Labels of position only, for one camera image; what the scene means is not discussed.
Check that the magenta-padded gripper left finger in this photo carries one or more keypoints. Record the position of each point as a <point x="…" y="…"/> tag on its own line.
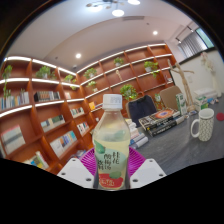
<point x="75" y="170"/>

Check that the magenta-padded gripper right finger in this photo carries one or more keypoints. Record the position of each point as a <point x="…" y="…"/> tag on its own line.
<point x="148" y="170"/>

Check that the clear drink bottle white cap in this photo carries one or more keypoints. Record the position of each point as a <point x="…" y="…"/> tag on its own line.
<point x="111" y="143"/>

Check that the stack of dark books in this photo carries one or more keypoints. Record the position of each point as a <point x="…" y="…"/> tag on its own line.
<point x="161" y="120"/>

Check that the dark office chair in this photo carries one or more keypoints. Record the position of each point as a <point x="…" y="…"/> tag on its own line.
<point x="141" y="108"/>

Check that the wooden shelf unit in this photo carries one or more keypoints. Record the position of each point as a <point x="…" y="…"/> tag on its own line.
<point x="50" y="110"/>

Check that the white mug grey triangle pattern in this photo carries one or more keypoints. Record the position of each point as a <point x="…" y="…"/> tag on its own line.
<point x="206" y="126"/>

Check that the small green white box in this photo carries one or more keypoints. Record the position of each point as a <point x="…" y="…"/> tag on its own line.
<point x="201" y="103"/>

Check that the wooden artist mannequin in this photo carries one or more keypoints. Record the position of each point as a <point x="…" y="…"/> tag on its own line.
<point x="184" y="83"/>

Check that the stack of white packs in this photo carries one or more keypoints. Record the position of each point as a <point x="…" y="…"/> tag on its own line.
<point x="205" y="92"/>

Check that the round recessed ceiling light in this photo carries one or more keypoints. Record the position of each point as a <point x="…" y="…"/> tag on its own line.
<point x="78" y="55"/>
<point x="155" y="32"/>

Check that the grey curtain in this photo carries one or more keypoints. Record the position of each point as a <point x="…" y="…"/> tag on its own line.
<point x="193" y="43"/>

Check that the window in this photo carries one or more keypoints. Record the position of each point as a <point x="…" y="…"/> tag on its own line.
<point x="205" y="37"/>

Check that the ceiling air vent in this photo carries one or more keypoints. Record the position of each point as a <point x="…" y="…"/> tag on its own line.
<point x="133" y="18"/>

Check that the black multi-bulb ceiling lamp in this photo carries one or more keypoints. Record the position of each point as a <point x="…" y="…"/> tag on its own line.
<point x="117" y="11"/>

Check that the black track light rail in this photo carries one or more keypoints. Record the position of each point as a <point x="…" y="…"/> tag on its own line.
<point x="184" y="33"/>

